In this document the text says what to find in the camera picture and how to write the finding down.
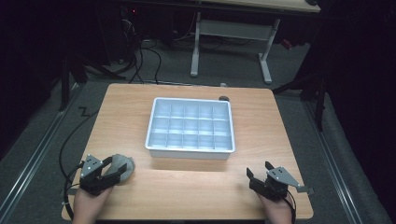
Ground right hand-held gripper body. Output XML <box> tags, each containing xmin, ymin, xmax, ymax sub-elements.
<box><xmin>248</xmin><ymin>166</ymin><xmax>316</xmax><ymax>202</ymax></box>

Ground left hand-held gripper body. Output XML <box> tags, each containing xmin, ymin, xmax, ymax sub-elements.
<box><xmin>78</xmin><ymin>154</ymin><xmax>117</xmax><ymax>197</ymax></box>

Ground grey round disc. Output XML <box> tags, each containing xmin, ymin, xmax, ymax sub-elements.
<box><xmin>103</xmin><ymin>153</ymin><xmax>136</xmax><ymax>185</ymax></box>

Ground person's left hand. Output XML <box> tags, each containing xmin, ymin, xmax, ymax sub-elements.
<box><xmin>72</xmin><ymin>184</ymin><xmax>115</xmax><ymax>224</ymax></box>

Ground person's right hand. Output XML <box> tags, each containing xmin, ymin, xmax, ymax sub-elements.
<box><xmin>256</xmin><ymin>191</ymin><xmax>295</xmax><ymax>224</ymax></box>

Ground white compartment tray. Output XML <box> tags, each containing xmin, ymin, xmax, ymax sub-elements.
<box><xmin>144</xmin><ymin>96</ymin><xmax>236</xmax><ymax>161</ymax></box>

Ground black metal stand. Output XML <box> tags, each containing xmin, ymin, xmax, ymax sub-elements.
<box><xmin>58</xmin><ymin>51</ymin><xmax>127</xmax><ymax>112</ymax></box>
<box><xmin>272</xmin><ymin>70</ymin><xmax>329</xmax><ymax>133</ymax></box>

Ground desk with white legs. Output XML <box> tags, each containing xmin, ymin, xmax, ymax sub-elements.
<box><xmin>189</xmin><ymin>0</ymin><xmax>321</xmax><ymax>85</ymax></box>

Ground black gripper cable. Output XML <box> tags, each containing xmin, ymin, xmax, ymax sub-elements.
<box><xmin>58</xmin><ymin>106</ymin><xmax>98</xmax><ymax>220</ymax></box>
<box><xmin>285</xmin><ymin>189</ymin><xmax>297</xmax><ymax>224</ymax></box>

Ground metal floor rail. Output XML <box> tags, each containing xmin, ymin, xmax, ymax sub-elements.
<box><xmin>302</xmin><ymin>100</ymin><xmax>364</xmax><ymax>224</ymax></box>
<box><xmin>0</xmin><ymin>83</ymin><xmax>86</xmax><ymax>220</ymax></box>

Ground black floor cables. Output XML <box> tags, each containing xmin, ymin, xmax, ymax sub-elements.
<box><xmin>115</xmin><ymin>18</ymin><xmax>163</xmax><ymax>86</ymax></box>

